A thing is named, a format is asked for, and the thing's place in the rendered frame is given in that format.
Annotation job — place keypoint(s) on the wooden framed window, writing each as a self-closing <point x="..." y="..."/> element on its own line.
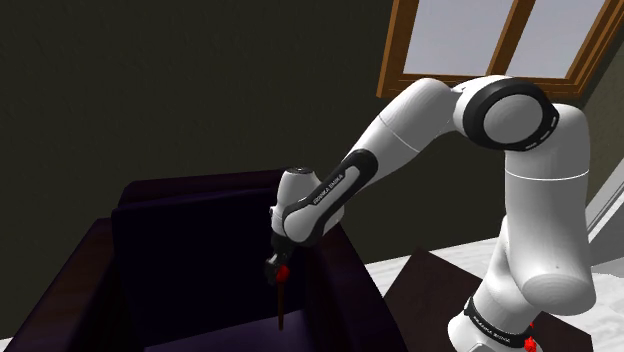
<point x="458" y="34"/>

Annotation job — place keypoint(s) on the brown stick with red end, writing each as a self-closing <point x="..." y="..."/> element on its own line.
<point x="281" y="302"/>

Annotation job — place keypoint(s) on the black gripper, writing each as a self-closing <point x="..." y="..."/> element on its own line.
<point x="279" y="253"/>

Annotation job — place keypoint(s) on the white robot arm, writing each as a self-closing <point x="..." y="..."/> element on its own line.
<point x="541" y="219"/>

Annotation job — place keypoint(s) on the dark purple armchair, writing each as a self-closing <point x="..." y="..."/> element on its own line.
<point x="195" y="253"/>

